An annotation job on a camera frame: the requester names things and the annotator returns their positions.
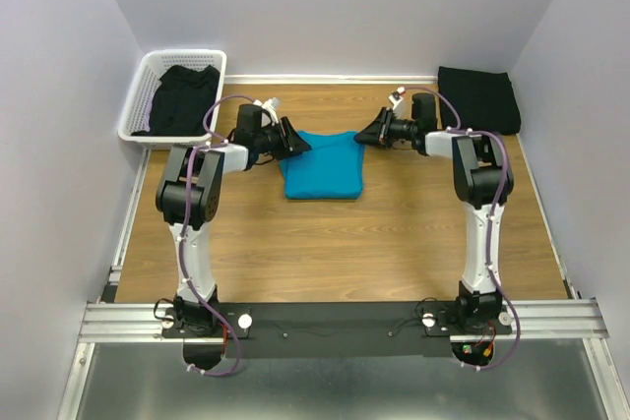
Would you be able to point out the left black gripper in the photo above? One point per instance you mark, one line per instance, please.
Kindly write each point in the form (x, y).
(290, 145)

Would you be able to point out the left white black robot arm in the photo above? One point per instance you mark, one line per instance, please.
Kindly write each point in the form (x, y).
(188, 196)

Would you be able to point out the aluminium frame rail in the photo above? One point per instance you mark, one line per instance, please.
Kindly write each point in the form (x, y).
(403, 240)

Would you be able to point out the black t-shirt in basket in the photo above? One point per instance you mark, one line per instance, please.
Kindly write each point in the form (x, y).
(181, 101)

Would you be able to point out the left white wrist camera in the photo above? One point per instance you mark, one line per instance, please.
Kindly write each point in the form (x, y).
(269, 111)

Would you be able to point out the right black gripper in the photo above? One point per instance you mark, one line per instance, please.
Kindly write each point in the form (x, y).
(377, 132)

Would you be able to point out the blue t-shirt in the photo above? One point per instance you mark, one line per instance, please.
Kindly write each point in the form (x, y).
(331, 170)

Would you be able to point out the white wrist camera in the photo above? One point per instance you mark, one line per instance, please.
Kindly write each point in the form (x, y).
(397, 102)
(269, 111)

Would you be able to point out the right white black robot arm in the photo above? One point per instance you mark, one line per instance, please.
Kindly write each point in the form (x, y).
(482, 179)

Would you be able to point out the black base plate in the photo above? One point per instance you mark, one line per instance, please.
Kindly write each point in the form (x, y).
(429, 328)

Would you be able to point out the folded black t-shirt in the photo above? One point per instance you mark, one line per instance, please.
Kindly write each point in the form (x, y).
(483, 101)

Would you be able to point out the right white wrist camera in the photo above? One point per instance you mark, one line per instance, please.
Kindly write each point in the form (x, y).
(397, 102)

